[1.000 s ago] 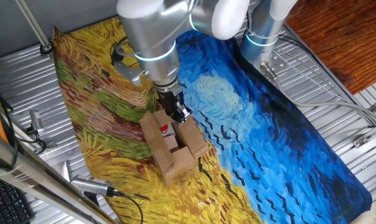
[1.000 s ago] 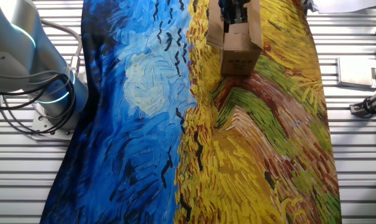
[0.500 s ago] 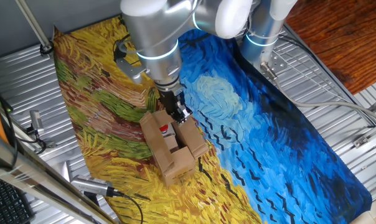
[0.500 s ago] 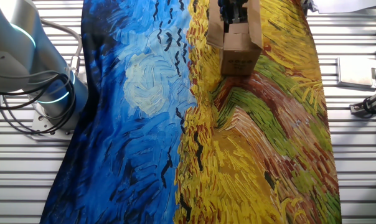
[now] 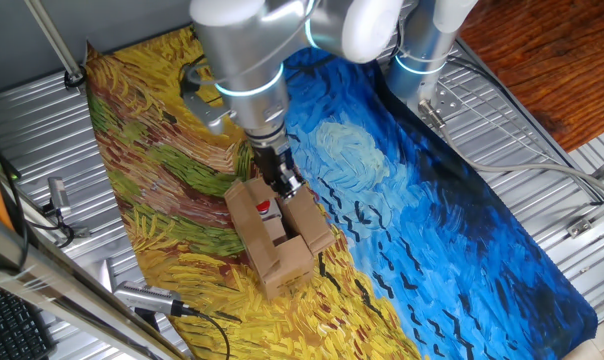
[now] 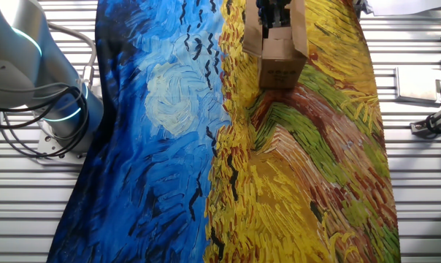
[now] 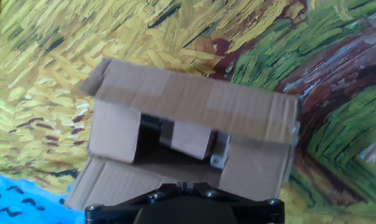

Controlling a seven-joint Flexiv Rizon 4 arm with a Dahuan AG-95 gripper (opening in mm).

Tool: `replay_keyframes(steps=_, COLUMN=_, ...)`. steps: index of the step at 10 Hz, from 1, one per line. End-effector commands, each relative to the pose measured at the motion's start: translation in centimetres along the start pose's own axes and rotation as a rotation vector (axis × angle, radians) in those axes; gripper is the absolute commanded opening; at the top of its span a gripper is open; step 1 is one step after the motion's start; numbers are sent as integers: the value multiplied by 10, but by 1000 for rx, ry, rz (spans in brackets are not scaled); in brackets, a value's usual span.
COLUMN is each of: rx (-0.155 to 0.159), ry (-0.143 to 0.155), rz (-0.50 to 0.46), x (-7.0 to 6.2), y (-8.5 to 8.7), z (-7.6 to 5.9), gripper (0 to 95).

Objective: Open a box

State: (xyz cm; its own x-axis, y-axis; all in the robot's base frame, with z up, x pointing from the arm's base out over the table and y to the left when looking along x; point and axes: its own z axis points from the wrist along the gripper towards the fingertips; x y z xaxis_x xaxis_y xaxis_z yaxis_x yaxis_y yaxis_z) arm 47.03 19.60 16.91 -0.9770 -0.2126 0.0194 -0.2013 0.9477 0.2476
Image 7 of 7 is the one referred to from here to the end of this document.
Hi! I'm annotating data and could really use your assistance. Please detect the gripper finger with silver tip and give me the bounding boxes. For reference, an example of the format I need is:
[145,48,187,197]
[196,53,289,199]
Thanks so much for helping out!
[209,132,232,170]

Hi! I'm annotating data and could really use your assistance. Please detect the brown cardboard box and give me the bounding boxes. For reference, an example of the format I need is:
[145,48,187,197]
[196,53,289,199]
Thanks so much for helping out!
[63,57,302,211]

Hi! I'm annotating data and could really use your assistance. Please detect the Van Gogh painting print cloth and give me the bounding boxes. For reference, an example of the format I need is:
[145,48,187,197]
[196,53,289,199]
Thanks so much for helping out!
[0,0,376,224]

